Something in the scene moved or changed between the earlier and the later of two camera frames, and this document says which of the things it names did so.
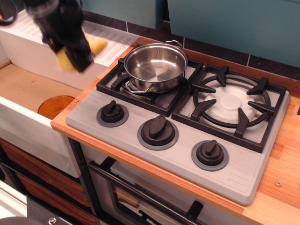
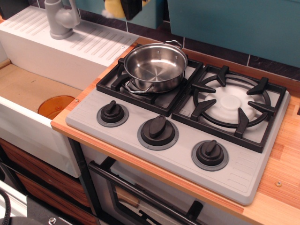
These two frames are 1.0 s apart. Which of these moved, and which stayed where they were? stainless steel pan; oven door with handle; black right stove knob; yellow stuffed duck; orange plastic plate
Moved: yellow stuffed duck
Stayed: stainless steel pan; orange plastic plate; oven door with handle; black right stove knob
